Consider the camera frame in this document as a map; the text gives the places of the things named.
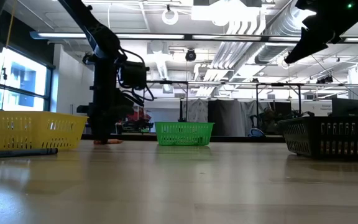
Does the green plastic basket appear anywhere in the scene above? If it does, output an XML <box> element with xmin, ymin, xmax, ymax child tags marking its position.
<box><xmin>154</xmin><ymin>121</ymin><xmax>215</xmax><ymax>147</ymax></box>

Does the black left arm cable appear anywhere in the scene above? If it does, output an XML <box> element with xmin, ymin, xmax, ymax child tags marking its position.
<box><xmin>116</xmin><ymin>47</ymin><xmax>155</xmax><ymax>108</ymax></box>

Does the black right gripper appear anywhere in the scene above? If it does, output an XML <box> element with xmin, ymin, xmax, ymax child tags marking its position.
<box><xmin>285</xmin><ymin>0</ymin><xmax>358</xmax><ymax>64</ymax></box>

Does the blue crayon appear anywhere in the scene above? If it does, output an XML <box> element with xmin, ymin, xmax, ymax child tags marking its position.
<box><xmin>0</xmin><ymin>147</ymin><xmax>58</xmax><ymax>160</ymax></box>

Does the orange crayon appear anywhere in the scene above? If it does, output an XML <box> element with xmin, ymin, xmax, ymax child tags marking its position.
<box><xmin>93</xmin><ymin>138</ymin><xmax>124</xmax><ymax>146</ymax></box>

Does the person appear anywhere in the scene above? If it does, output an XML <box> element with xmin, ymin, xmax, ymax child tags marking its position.
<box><xmin>250</xmin><ymin>107</ymin><xmax>291</xmax><ymax>134</ymax></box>

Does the white hanging cloth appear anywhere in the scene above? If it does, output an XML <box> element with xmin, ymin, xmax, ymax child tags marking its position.
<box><xmin>181</xmin><ymin>98</ymin><xmax>210</xmax><ymax>123</ymax></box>

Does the black workstation frame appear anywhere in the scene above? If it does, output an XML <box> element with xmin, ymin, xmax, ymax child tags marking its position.
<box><xmin>255</xmin><ymin>82</ymin><xmax>303</xmax><ymax>118</ymax></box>
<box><xmin>144</xmin><ymin>79</ymin><xmax>224</xmax><ymax>123</ymax></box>

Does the silver ventilation duct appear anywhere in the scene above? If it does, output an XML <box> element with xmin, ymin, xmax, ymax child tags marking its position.
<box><xmin>253</xmin><ymin>0</ymin><xmax>310</xmax><ymax>65</ymax></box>

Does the yellow plastic basket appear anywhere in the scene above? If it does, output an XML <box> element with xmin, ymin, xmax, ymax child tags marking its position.
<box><xmin>0</xmin><ymin>110</ymin><xmax>89</xmax><ymax>152</ymax></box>

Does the black monitor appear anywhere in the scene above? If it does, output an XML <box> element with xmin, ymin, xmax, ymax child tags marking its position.
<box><xmin>331</xmin><ymin>97</ymin><xmax>358</xmax><ymax>118</ymax></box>

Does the yellow cable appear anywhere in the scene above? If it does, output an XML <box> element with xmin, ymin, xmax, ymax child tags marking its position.
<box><xmin>4</xmin><ymin>0</ymin><xmax>17</xmax><ymax>49</ymax></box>

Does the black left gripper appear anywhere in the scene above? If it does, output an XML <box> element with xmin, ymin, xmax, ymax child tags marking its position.
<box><xmin>76</xmin><ymin>57</ymin><xmax>119</xmax><ymax>142</ymax></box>

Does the black aluminium table frame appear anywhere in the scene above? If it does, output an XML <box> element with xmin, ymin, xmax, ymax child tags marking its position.
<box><xmin>80</xmin><ymin>133</ymin><xmax>287</xmax><ymax>144</ymax></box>

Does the dark curtain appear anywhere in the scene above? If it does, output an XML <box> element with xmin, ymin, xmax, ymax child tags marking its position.
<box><xmin>208</xmin><ymin>99</ymin><xmax>246</xmax><ymax>137</ymax></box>

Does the black ceiling spotlight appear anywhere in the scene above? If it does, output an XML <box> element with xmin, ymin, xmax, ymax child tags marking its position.
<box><xmin>81</xmin><ymin>52</ymin><xmax>94</xmax><ymax>65</ymax></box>
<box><xmin>184</xmin><ymin>49</ymin><xmax>197</xmax><ymax>62</ymax></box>

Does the black plastic basket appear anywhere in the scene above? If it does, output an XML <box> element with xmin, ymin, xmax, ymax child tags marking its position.
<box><xmin>278</xmin><ymin>115</ymin><xmax>358</xmax><ymax>161</ymax></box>

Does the large window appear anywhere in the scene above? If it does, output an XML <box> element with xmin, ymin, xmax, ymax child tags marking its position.
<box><xmin>0</xmin><ymin>46</ymin><xmax>48</xmax><ymax>112</ymax></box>

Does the LED light bar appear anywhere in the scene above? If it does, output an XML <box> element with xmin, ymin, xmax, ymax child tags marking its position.
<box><xmin>29</xmin><ymin>30</ymin><xmax>358</xmax><ymax>44</ymax></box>

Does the white ring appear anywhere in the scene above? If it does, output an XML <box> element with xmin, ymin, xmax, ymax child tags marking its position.
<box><xmin>161</xmin><ymin>7</ymin><xmax>180</xmax><ymax>26</ymax></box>

